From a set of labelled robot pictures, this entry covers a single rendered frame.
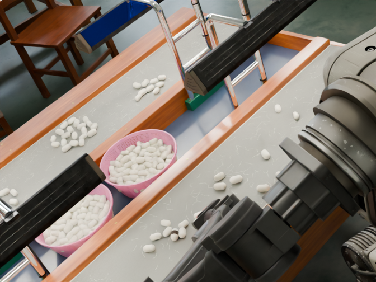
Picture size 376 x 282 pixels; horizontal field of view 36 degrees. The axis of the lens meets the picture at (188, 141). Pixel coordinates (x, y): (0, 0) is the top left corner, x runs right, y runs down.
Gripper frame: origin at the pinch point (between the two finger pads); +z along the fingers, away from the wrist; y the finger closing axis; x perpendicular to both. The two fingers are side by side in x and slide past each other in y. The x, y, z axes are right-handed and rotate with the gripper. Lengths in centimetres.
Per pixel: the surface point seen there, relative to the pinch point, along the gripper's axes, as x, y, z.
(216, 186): -3.7, -12.2, 4.7
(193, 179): -8.8, -11.8, 14.0
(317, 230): 21.9, -20.4, -10.9
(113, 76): -55, -35, 69
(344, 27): -2, -192, 127
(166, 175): -14.9, -6.9, 17.5
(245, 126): -9.8, -38.2, 15.8
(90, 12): -110, -96, 187
